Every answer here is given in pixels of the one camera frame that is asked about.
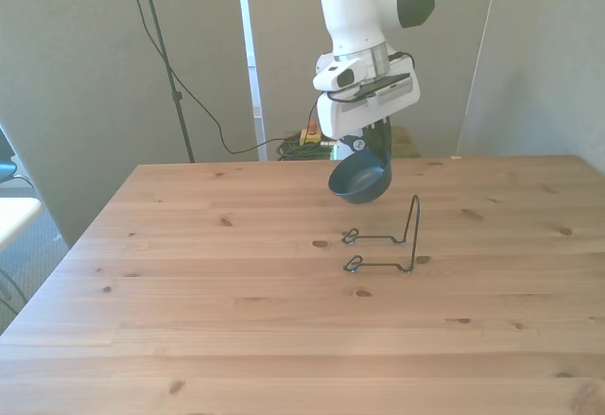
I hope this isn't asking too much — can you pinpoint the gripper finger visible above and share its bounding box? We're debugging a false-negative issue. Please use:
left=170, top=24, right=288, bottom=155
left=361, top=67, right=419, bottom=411
left=337, top=133, right=368, bottom=158
left=364, top=119, right=393, bottom=164

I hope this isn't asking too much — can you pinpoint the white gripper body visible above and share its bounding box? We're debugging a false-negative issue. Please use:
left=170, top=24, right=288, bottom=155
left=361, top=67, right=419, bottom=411
left=315, top=68, right=421, bottom=139

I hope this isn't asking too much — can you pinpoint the dark blue bowl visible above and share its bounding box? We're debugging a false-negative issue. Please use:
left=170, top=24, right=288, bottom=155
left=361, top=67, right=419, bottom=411
left=328, top=148, right=394, bottom=206

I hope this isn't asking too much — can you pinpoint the yellow emergency stop button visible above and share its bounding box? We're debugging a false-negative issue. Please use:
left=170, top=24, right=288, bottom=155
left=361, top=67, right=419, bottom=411
left=300, top=121, right=324, bottom=147

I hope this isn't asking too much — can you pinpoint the white side table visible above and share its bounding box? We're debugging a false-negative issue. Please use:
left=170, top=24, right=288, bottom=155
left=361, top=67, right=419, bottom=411
left=0, top=196, right=43, bottom=251

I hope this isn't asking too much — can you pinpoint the blue office chair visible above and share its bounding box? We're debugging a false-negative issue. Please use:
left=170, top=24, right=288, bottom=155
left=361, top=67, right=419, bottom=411
left=0, top=124, right=21, bottom=185

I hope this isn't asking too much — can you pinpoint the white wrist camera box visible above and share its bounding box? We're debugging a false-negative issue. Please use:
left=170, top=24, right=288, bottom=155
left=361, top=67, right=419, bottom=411
left=312, top=59, right=369, bottom=93

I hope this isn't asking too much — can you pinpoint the green coiled cable bundle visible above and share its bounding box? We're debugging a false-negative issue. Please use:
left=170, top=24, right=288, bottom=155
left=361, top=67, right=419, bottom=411
left=275, top=135, right=336, bottom=162

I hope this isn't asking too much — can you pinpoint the black wire dish stand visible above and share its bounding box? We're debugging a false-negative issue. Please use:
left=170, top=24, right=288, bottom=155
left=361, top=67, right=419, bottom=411
left=340, top=194, right=422, bottom=275

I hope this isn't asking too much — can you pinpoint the white vertical partition post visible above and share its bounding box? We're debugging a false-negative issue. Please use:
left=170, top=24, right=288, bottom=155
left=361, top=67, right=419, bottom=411
left=234, top=0, right=268, bottom=163

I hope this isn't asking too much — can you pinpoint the long black cable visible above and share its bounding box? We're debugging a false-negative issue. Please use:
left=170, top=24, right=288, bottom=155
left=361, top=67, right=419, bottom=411
left=121, top=0, right=303, bottom=155

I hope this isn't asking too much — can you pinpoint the black camera tripod stand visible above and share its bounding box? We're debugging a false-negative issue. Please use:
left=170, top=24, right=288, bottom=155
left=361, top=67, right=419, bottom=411
left=120, top=0, right=197, bottom=164

